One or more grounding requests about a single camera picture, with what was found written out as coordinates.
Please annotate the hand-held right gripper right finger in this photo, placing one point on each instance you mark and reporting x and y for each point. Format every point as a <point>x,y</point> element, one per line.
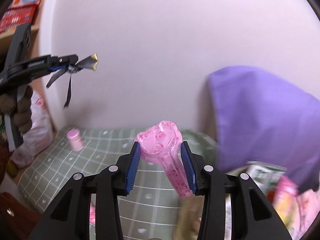
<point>188,167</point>

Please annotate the person's left hand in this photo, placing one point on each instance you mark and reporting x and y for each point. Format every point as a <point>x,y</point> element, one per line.
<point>23,120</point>

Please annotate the green milk carton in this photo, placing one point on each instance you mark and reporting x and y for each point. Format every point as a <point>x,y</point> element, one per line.
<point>265,175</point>

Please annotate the black gold wrapper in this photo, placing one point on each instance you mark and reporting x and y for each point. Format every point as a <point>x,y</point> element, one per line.
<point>86,62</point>

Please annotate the pink jar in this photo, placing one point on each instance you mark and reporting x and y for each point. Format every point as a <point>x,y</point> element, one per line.
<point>75,140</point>

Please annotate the purple cloth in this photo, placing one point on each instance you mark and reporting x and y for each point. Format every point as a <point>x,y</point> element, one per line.
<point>262,117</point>

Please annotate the red packet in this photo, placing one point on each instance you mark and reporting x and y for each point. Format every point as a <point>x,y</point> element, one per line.
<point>17,17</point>

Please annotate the pink translucent wrapper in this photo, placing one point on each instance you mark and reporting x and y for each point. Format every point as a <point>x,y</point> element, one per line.
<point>160,140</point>

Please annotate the green checked tablecloth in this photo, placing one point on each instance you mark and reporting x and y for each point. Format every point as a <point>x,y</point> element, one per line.
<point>62,170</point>

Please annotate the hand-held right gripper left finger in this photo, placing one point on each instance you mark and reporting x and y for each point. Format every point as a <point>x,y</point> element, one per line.
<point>133,167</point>

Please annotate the white plastic bag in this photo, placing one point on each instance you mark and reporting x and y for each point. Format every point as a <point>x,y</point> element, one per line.
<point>37,135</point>

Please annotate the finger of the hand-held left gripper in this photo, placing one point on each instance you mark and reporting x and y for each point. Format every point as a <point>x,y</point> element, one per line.
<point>40,62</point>
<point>25,76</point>

